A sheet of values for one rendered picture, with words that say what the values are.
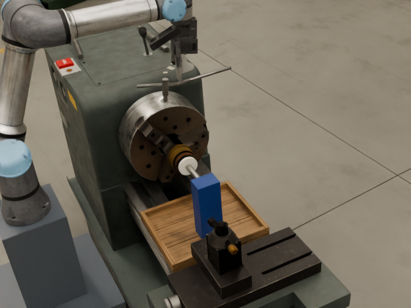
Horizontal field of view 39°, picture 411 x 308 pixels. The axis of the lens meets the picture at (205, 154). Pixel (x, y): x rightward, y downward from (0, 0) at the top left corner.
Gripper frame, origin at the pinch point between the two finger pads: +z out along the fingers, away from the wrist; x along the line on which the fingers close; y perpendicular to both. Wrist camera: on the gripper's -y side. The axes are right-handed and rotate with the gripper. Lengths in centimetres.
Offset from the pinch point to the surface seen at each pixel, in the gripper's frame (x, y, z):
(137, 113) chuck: -1.2, -13.9, 13.5
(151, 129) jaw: -10.6, -10.1, 15.2
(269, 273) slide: -64, 17, 36
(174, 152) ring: -14.9, -2.9, 22.5
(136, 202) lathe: -6, -16, 49
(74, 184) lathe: 57, -42, 82
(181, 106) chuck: -3.5, 1.5, 10.8
